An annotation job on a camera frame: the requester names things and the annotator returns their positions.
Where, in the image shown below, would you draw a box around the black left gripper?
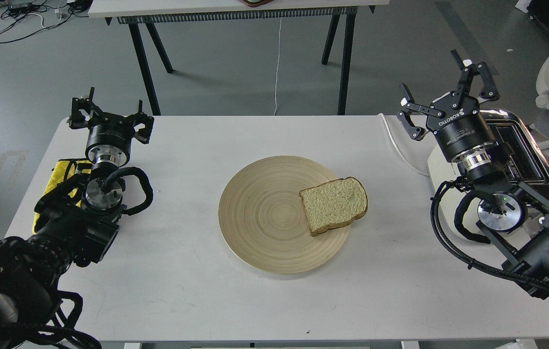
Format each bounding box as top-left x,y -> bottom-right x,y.
67,87 -> 155,163

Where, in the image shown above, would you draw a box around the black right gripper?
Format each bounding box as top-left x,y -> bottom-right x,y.
397,49 -> 500,163

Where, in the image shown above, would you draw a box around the slice of bread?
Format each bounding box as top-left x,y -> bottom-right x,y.
299,177 -> 369,237

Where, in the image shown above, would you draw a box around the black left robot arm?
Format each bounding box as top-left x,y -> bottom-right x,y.
0,89 -> 154,349

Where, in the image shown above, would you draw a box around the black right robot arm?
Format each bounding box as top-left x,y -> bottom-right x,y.
397,49 -> 549,300

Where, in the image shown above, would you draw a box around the white toaster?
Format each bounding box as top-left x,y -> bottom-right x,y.
427,109 -> 549,241

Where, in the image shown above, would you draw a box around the yellow cloth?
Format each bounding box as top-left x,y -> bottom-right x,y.
32,158 -> 93,235

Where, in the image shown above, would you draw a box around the background table with black legs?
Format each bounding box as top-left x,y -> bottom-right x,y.
87,0 -> 389,116

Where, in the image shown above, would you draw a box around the round bamboo plate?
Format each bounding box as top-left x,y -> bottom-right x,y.
218,156 -> 351,274

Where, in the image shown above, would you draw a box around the brown object on background table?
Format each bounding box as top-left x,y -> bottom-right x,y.
241,0 -> 272,7

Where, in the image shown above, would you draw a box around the white toaster power cable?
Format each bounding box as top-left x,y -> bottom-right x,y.
377,113 -> 431,177

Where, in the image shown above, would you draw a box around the floor cables and power strips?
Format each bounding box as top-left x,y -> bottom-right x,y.
0,0 -> 92,51

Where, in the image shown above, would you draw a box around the white hanging cable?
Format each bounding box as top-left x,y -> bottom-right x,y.
274,17 -> 283,116

